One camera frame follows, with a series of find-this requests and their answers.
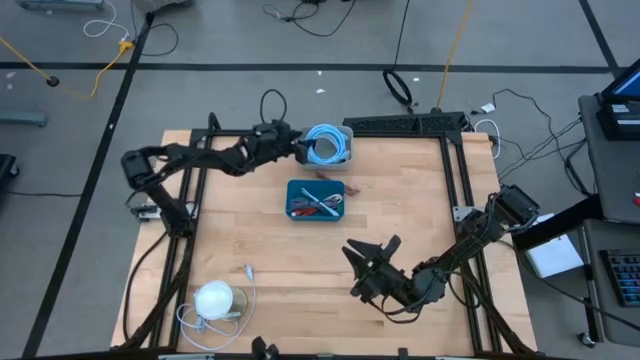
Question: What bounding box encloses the yellow extension cord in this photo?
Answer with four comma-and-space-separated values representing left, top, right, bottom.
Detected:
0, 35, 136, 100

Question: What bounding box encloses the teal plastic bin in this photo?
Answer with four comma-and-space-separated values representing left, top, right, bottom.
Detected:
285, 179, 347, 223

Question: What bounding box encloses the white cable loop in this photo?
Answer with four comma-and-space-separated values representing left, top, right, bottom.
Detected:
473, 118, 502, 160

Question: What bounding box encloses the grey plastic bin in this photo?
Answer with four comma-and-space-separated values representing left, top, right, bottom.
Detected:
299, 124, 355, 171

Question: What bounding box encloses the round transparent disc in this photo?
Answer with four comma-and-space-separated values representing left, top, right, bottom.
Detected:
227, 285, 249, 321

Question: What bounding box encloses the grey cart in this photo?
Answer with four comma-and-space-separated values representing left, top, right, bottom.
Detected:
577, 93, 640, 349

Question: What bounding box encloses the thick light blue ethernet cable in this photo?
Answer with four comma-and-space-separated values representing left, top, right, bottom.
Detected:
304, 123, 350, 165

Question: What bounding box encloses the reddish brown cable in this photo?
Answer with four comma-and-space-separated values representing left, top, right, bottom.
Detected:
314, 171, 361, 196

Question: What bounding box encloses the black laptop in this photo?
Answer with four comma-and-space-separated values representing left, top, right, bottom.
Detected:
597, 59, 640, 142

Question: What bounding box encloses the orange hanging cord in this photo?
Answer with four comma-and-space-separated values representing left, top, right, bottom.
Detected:
435, 0, 475, 112

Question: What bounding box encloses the white dome-shaped device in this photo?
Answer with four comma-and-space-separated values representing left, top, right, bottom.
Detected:
193, 280, 234, 322

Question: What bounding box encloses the black perforated panel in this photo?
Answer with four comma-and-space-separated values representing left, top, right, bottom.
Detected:
342, 111, 469, 135

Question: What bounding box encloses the thin white cable with plug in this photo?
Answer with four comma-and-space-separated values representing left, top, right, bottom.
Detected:
175, 261, 259, 352

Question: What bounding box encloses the black cable tangle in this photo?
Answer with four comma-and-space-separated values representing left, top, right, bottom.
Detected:
469, 87, 594, 197

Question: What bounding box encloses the black keyboard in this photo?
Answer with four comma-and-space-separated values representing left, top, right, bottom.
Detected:
599, 248, 640, 309

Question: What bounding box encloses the black coiled floor cable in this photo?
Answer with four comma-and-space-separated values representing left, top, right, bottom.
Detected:
382, 0, 415, 109

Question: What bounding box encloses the grey floor bar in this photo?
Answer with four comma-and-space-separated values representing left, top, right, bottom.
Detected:
0, 110, 49, 128

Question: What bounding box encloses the black aluminium table frame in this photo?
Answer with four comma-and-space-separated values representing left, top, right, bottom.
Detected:
112, 112, 539, 360

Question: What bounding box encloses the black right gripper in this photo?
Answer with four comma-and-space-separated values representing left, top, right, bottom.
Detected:
341, 234, 417, 306

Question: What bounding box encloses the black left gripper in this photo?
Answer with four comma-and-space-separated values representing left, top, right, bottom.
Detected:
249, 119, 311, 166

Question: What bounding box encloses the white floor cable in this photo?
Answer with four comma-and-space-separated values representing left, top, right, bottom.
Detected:
82, 0, 131, 41

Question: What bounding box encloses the white box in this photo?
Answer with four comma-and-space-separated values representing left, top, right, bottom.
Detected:
522, 213, 585, 280

